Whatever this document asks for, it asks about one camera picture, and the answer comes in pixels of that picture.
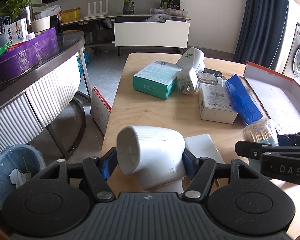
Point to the black small charger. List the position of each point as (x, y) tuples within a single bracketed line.
[(216, 73)]

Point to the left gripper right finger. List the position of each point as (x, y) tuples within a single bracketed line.
[(191, 164)]

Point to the white power adapter box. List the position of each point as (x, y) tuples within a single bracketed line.
[(215, 104)]

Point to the black green display box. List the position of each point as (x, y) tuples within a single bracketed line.
[(170, 4)]

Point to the orange-rimmed cardboard tray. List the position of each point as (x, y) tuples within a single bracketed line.
[(279, 96)]

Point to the blue plastic box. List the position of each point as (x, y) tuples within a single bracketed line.
[(243, 103)]

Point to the oval dark-top side table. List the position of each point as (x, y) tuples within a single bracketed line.
[(30, 103)]

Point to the white round cup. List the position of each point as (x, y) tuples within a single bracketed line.
[(41, 24)]

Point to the washing machine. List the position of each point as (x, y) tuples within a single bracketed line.
[(292, 67)]

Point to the white wifi router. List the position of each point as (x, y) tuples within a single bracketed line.
[(98, 10)]

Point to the clear liquid refill bottle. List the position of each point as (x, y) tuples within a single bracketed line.
[(210, 79)]

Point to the teal cardboard box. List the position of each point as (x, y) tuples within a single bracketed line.
[(158, 79)]

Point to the small white plug adapter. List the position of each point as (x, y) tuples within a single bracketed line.
[(188, 80)]

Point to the white TV console cabinet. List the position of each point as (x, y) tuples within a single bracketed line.
[(133, 31)]

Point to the dark blue curtain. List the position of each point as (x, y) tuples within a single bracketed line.
[(262, 31)]

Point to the left potted plant steel vase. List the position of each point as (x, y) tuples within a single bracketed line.
[(17, 10)]

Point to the white blue medicine box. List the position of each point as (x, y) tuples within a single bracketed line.
[(16, 32)]

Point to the red-edged white board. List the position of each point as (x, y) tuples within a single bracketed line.
[(100, 110)]

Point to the white plastic bag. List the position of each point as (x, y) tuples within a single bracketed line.
[(50, 11)]

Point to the purple gift box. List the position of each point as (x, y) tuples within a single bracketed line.
[(14, 63)]

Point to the toothpick jar teal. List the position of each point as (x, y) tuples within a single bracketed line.
[(261, 131)]

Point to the blue trash bin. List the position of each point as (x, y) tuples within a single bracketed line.
[(18, 164)]

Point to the yellow box on console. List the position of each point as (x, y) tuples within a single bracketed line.
[(71, 15)]

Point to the white green-logo plug device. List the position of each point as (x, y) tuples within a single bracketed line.
[(192, 58)]

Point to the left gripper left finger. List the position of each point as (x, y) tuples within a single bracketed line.
[(108, 163)]

